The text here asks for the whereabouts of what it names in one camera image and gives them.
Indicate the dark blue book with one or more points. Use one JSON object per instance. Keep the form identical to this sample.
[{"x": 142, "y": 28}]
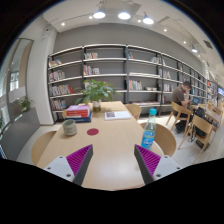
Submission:
[{"x": 83, "y": 120}]

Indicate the white book with patterned cover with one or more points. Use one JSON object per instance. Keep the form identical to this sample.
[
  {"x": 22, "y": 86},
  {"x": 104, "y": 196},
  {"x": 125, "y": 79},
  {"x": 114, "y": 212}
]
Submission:
[{"x": 118, "y": 115}]

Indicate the pink book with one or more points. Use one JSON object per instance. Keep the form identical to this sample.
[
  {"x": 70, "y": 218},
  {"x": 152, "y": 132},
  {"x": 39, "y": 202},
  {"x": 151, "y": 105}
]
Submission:
[{"x": 78, "y": 107}]

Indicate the group of slatted wooden chairs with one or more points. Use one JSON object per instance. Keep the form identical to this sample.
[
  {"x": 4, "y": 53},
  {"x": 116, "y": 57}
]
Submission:
[{"x": 201, "y": 124}]

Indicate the flat round red coaster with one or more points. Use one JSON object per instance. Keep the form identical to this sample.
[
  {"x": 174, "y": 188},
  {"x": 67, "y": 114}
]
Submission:
[{"x": 93, "y": 131}]

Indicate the laptop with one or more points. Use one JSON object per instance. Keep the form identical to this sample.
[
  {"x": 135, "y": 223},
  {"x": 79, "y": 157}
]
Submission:
[{"x": 195, "y": 100}]

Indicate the clear bottle with teal cap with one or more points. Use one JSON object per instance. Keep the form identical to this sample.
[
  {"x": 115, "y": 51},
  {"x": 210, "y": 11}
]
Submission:
[{"x": 148, "y": 135}]

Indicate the group of ceiling lights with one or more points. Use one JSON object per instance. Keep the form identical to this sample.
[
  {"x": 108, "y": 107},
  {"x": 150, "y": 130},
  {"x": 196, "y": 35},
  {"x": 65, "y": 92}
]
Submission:
[{"x": 124, "y": 15}]

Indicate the green ceramic mug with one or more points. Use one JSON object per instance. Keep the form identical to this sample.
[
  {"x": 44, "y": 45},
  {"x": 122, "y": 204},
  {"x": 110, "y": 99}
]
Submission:
[{"x": 69, "y": 127}]

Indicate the grey bookshelf unit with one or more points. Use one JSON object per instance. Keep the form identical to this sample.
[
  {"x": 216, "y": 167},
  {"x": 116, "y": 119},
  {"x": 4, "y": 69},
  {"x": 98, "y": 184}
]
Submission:
[{"x": 113, "y": 66}]

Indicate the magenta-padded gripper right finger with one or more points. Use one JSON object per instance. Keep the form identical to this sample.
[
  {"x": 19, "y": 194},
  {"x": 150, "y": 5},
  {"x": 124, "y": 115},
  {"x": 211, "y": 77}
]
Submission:
[{"x": 168, "y": 165}]

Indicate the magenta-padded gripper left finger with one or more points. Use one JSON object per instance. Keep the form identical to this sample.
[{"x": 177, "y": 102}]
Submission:
[{"x": 56, "y": 165}]

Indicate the small leafy windowsill plant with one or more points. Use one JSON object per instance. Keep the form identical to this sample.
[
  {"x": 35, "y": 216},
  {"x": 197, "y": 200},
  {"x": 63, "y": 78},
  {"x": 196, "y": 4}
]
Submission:
[{"x": 24, "y": 104}]

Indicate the round-backed wooden chair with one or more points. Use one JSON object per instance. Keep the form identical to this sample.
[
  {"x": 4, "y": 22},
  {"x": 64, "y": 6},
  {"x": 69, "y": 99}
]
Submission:
[
  {"x": 41, "y": 145},
  {"x": 64, "y": 114},
  {"x": 165, "y": 136},
  {"x": 134, "y": 110}
]

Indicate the green potted plant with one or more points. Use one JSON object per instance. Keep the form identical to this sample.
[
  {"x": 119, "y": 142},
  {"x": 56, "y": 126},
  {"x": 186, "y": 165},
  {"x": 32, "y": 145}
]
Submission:
[{"x": 96, "y": 91}]

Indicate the person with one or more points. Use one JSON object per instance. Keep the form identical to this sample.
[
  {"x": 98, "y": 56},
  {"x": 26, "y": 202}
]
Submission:
[{"x": 178, "y": 95}]

